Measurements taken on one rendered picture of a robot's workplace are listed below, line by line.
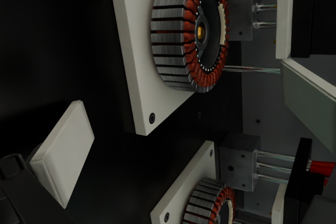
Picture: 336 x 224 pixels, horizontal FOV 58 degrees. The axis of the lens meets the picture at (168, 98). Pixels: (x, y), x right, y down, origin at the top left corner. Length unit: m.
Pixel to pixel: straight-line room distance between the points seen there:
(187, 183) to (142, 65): 0.17
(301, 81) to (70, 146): 0.13
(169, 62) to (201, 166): 0.19
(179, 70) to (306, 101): 0.11
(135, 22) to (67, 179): 0.13
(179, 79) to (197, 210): 0.17
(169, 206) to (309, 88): 0.22
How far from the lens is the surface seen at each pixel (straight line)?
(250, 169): 0.49
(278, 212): 0.39
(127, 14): 0.24
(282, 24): 0.29
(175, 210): 0.36
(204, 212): 0.36
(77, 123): 0.19
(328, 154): 0.61
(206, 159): 0.41
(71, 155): 0.17
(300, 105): 0.19
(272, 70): 0.36
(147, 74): 0.26
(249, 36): 0.41
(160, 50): 0.25
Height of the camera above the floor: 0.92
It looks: 29 degrees down
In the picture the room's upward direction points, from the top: 96 degrees clockwise
